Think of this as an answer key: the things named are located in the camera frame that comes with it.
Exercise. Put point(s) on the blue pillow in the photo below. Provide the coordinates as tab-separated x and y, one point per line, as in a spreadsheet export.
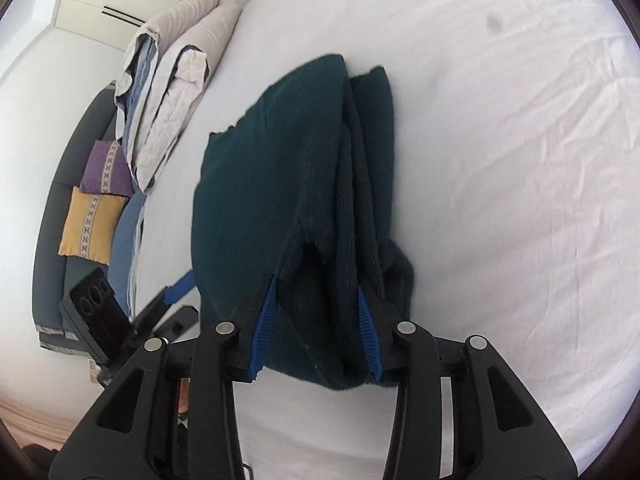
124	246

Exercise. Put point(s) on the dark green knit sweater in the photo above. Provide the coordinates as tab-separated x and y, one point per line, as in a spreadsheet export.
301	187

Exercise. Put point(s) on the purple patterned cushion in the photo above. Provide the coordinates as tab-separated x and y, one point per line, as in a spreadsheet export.
107	171

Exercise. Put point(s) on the dark grey headboard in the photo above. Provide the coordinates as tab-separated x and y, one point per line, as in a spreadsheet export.
54	274

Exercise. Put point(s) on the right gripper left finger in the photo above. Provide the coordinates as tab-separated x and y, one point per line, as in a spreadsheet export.
133	431

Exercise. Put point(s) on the black camera box left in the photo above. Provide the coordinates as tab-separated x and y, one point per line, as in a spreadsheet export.
96	318

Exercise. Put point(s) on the folded grey blue duvet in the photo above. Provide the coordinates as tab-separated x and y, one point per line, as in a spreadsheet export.
168	65

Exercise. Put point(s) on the yellow patterned cushion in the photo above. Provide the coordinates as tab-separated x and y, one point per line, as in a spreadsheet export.
90	225

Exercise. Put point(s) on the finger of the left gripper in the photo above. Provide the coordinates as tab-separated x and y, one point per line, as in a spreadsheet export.
177	289

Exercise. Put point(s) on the white bed sheet mattress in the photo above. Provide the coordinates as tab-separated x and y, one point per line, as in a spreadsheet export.
516	200

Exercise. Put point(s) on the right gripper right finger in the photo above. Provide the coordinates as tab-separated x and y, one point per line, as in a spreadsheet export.
500	431

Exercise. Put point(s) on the left hand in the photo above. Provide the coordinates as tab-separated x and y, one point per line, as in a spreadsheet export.
184	397

